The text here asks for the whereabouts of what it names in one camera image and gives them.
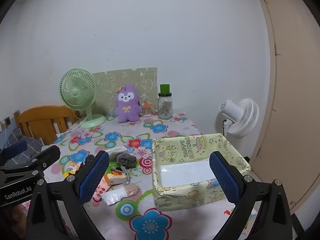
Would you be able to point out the purple plush toy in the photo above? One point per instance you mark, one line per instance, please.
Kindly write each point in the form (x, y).
(127, 110)

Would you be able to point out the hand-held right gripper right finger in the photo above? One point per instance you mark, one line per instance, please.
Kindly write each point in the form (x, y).
(225, 180)

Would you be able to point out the white standing fan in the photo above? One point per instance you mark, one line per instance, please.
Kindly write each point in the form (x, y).
(246, 120)

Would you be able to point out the clear plastic packet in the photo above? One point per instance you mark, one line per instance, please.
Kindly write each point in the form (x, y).
(115, 195)

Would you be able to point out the yellow cartoon-print box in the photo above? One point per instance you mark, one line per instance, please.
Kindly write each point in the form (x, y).
(180, 197)

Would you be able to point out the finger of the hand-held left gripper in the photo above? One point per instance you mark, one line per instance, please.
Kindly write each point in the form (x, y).
(47, 156)
(15, 150)

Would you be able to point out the pink wet wipes pack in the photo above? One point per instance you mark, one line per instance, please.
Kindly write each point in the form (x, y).
(101, 191)

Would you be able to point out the black bag roll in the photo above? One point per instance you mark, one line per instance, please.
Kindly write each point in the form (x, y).
(89, 158)

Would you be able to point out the orange tissue pack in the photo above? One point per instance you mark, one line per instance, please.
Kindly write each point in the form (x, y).
(115, 178)

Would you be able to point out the grey plaid blanket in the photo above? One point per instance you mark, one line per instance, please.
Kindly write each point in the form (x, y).
(35, 143)

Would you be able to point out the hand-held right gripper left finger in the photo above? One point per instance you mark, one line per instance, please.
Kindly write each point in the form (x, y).
(92, 177)

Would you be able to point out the green patterned board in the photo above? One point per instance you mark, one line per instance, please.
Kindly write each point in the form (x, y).
(112, 80)

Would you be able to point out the glass jar green lid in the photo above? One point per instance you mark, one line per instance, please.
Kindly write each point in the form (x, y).
(165, 107)

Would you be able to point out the floral tablecloth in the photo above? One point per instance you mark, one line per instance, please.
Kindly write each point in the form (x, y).
(150, 220)

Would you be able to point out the white cloth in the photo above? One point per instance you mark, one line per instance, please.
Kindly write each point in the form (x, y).
(117, 150)

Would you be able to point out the green desk fan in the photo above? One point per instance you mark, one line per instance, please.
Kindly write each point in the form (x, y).
(75, 92)

